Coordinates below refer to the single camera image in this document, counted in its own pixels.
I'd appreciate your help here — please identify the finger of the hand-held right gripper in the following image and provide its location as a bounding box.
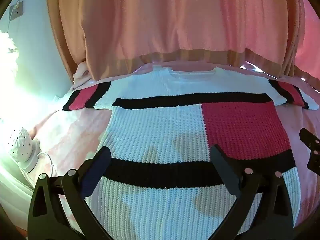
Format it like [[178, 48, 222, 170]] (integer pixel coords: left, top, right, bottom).
[[299, 127, 320, 175]]

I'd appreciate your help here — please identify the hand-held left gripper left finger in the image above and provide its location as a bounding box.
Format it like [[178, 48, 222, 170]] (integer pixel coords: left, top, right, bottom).
[[27, 145, 111, 240]]

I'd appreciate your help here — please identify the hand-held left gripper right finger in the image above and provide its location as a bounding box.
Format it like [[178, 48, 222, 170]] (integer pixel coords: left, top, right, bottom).
[[210, 144, 294, 240]]

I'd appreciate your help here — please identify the white black red knit sweater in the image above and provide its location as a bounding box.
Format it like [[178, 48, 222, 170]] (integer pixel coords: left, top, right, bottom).
[[62, 66, 319, 240]]

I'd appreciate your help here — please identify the pink bow-print blanket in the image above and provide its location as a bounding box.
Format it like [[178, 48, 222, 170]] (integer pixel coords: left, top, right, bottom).
[[30, 62, 320, 240]]

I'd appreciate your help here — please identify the white perforated ceramic lamp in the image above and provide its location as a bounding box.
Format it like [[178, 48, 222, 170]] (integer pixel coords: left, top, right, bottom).
[[9, 127, 42, 174]]

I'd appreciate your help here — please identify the pink orange curtain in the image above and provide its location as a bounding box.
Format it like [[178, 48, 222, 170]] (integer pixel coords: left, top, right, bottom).
[[46, 0, 320, 93]]

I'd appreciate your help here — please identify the white cable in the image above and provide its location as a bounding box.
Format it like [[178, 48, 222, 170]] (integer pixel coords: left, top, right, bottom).
[[37, 152, 56, 178]]

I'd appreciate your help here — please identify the wall socket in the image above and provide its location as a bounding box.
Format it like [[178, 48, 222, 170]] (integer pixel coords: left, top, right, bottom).
[[9, 1, 24, 19]]

